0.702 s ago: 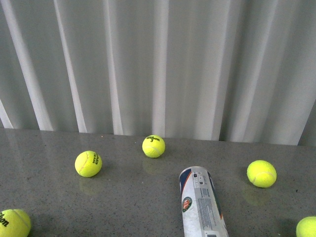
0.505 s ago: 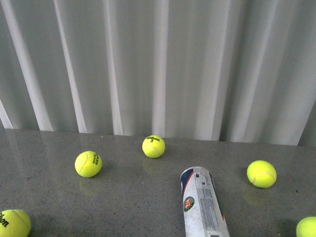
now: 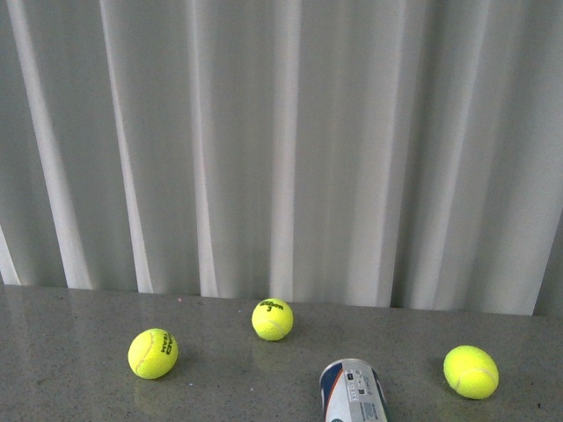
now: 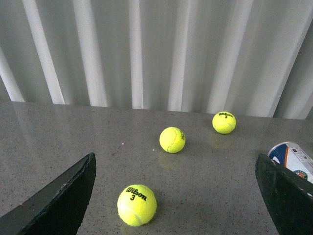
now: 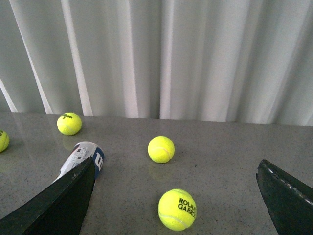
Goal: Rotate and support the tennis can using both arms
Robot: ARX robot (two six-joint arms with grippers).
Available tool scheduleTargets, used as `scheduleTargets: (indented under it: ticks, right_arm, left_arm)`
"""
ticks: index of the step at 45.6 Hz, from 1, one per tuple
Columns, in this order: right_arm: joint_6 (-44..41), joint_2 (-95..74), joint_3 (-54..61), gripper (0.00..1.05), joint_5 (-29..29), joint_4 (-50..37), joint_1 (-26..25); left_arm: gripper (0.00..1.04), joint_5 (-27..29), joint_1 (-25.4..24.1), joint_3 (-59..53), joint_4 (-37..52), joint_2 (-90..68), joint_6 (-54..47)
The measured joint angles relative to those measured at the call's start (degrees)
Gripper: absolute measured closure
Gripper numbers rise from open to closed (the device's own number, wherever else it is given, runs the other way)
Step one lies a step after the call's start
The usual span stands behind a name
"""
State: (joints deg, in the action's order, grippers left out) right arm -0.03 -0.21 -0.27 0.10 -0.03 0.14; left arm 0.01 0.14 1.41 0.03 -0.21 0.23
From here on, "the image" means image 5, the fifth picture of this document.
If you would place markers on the white pleated curtain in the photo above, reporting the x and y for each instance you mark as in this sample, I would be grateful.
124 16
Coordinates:
248 61

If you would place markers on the plain yellow tennis ball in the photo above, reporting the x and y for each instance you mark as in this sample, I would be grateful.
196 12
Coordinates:
161 149

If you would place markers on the Roland Garros tennis ball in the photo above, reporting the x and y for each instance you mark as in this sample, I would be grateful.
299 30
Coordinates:
177 209

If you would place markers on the Head tennis ball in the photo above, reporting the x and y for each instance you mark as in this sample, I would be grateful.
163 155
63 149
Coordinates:
4 140

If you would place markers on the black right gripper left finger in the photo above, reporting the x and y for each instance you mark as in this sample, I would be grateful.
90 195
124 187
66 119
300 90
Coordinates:
60 209

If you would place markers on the clear blue Wilson tennis can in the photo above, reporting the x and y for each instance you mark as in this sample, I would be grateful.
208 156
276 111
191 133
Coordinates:
80 152

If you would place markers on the Wilson 3 tennis ball far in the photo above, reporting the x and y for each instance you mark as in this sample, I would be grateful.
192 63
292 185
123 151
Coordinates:
69 124

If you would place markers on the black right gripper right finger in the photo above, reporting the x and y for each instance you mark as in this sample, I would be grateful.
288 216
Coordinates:
288 200

